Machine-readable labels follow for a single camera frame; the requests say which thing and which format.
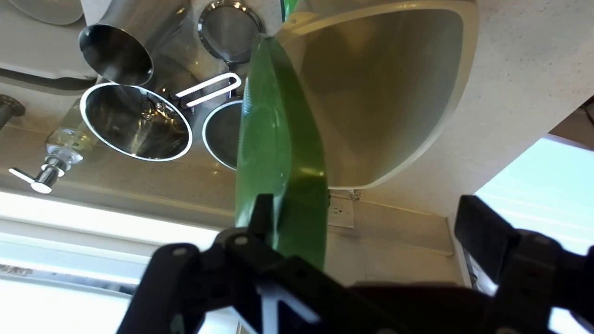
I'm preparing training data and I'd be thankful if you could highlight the window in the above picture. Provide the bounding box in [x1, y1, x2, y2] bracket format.
[0, 191, 242, 334]
[468, 135, 594, 334]

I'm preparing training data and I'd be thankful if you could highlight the steel bowl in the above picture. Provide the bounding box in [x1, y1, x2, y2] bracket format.
[6, 0, 85, 26]

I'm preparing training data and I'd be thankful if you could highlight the white wire handle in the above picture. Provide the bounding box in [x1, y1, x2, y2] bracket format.
[175, 72, 242, 109]

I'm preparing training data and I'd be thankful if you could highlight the large steel canister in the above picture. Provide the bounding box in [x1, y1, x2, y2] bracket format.
[80, 44, 194, 162]

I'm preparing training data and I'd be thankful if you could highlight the tall steel canister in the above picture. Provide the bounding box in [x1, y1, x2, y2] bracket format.
[78, 0, 193, 87]

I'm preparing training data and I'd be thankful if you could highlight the small steel canister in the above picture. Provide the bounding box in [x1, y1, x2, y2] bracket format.
[197, 0, 266, 64]
[202, 99, 245, 171]

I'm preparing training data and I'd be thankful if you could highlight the dark tap handle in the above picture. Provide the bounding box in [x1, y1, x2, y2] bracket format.
[0, 95, 26, 131]

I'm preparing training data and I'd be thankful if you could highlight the clear soap dispenser bottle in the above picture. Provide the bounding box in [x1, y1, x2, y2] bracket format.
[8, 98, 99, 194]

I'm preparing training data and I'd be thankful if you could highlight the wall socket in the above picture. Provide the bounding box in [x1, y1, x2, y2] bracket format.
[329, 191, 356, 229]

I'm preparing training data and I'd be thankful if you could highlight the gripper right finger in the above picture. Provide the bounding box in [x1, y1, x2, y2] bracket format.
[454, 195, 594, 334]

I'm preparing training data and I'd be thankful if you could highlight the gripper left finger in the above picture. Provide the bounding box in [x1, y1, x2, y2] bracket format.
[116, 193, 374, 334]

